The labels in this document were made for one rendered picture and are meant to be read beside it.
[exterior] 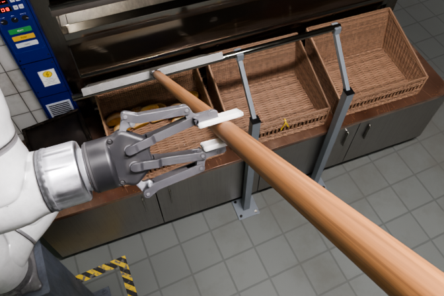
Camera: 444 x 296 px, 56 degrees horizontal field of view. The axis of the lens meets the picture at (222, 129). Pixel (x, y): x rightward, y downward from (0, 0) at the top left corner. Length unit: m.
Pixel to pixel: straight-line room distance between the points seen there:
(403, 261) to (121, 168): 0.43
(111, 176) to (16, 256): 0.94
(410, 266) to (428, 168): 2.90
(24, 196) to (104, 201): 1.58
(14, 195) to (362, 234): 0.43
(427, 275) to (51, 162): 0.47
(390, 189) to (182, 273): 1.43
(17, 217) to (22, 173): 0.06
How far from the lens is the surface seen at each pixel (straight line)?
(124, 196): 2.16
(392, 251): 0.28
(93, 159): 0.59
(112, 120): 2.28
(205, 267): 2.58
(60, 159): 0.59
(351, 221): 0.31
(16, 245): 1.49
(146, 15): 2.04
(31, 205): 0.60
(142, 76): 1.62
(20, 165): 0.59
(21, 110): 2.37
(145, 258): 2.64
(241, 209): 2.70
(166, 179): 0.62
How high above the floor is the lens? 2.48
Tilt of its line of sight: 55 degrees down
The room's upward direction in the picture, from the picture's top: straight up
